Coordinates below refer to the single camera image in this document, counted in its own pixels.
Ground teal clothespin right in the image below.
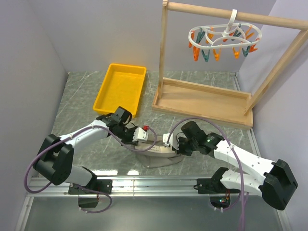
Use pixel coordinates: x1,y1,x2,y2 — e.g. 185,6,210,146
242,46,251,57

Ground teal clothespin front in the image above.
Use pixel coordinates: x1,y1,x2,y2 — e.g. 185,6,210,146
201,50,210,63

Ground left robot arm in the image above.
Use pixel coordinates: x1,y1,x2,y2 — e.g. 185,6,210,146
33,107,137,193

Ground grey underwear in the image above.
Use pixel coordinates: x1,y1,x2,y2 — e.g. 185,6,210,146
133,133,184,168

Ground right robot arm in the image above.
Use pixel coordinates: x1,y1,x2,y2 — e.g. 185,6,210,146
169,121,298,211

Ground yellow plastic tray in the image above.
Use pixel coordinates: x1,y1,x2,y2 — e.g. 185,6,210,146
93,63,147,118

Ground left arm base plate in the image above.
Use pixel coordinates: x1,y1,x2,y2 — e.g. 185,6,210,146
68,179,113,195

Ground white round clip hanger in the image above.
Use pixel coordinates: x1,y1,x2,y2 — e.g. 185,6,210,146
188,9,262,50

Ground aluminium mounting rail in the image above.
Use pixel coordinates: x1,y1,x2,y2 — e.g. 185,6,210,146
28,176,262,197

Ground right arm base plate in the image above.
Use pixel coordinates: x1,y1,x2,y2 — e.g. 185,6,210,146
193,178,240,194

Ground wooden hanging rack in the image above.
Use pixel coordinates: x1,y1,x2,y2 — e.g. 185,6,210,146
152,0,308,129

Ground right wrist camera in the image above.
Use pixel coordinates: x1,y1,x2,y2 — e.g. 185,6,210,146
163,133,179,149

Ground teal clothespin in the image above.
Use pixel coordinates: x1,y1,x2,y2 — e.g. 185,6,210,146
201,50,210,63
242,46,251,57

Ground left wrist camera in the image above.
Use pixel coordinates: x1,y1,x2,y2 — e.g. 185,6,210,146
132,127,149,142

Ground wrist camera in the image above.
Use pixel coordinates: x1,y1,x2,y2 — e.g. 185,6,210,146
132,127,149,142
163,133,179,149

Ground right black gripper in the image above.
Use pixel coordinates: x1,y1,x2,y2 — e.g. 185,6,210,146
172,136,198,156

